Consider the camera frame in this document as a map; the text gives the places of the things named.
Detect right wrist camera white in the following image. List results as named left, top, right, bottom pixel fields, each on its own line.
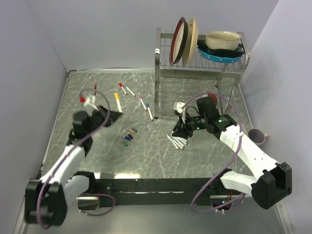
left=173, top=102, right=185, bottom=115

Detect steel dish rack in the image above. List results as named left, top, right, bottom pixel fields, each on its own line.
left=154, top=28, right=251, bottom=119

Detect blue dotted dish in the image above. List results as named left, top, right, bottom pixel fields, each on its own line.
left=198, top=48, right=245, bottom=63

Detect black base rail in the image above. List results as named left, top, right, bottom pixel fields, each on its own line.
left=73, top=176, right=242, bottom=211

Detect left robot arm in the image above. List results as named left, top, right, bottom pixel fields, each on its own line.
left=24, top=105, right=123, bottom=229

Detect white marker pen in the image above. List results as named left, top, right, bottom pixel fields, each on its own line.
left=125, top=85, right=136, bottom=97

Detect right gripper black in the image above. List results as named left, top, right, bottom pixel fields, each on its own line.
left=172, top=111, right=208, bottom=139

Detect pink marker pen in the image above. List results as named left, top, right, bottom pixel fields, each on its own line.
left=138, top=92, right=148, bottom=112

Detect yellow marker pen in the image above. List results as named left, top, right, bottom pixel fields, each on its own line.
left=114, top=93, right=122, bottom=113

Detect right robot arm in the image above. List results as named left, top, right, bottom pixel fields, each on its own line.
left=172, top=96, right=292, bottom=210

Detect purple pink mug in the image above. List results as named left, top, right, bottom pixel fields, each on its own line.
left=247, top=128, right=269, bottom=146

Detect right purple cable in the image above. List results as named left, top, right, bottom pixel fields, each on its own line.
left=182, top=92, right=246, bottom=214

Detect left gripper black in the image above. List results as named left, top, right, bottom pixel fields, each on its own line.
left=86, top=105, right=123, bottom=136

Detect beige plate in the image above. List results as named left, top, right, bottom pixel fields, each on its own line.
left=182, top=18, right=198, bottom=67

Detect black square plate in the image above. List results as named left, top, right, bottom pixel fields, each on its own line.
left=197, top=39, right=245, bottom=57

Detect red marker pen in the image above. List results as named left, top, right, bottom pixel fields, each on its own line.
left=118, top=82, right=128, bottom=96

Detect red white bowl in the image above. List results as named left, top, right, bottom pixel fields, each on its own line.
left=208, top=93, right=218, bottom=106

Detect cream ceramic bowl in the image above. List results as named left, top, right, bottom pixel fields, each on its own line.
left=205, top=31, right=241, bottom=51

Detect dark blue marker pen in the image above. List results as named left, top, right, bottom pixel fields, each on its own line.
left=175, top=139, right=185, bottom=148

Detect red black plate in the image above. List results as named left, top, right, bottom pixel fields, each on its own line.
left=169, top=17, right=188, bottom=66

